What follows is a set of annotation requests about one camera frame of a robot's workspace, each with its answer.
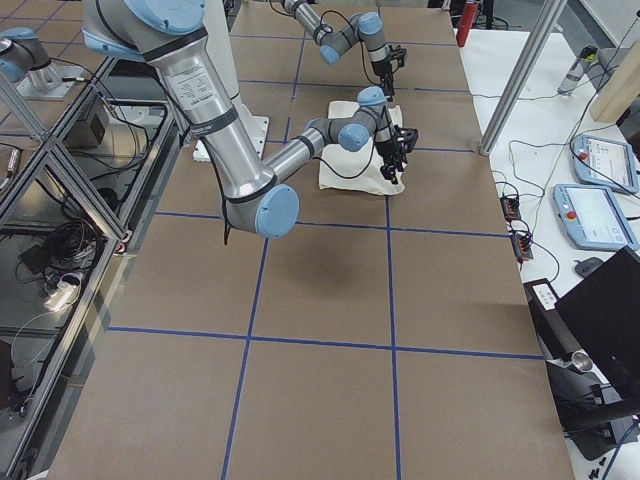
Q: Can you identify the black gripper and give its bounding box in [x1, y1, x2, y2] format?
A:
[371, 57, 395, 99]
[377, 140, 407, 184]

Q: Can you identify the cream long-sleeve cat shirt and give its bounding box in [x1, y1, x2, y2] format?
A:
[318, 99, 406, 196]

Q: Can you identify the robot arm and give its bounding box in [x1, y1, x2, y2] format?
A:
[82, 1, 418, 238]
[280, 1, 407, 101]

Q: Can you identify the red cylinder tube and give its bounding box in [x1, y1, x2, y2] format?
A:
[456, 0, 477, 48]

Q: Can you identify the near blue teach pendant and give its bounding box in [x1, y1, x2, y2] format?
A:
[552, 184, 639, 252]

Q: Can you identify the blue teach pendant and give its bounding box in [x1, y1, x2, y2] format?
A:
[552, 184, 639, 252]
[570, 134, 639, 195]

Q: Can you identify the black computer mouse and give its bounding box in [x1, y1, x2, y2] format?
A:
[573, 257, 604, 278]

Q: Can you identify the far blue teach pendant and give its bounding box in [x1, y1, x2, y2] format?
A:
[570, 134, 639, 195]

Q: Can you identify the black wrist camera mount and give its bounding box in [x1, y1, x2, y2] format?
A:
[386, 44, 407, 73]
[394, 125, 419, 154]

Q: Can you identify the aluminium frame post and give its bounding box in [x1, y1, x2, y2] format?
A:
[479, 0, 568, 156]

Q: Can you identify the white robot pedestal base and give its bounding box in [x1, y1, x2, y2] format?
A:
[197, 1, 269, 159]

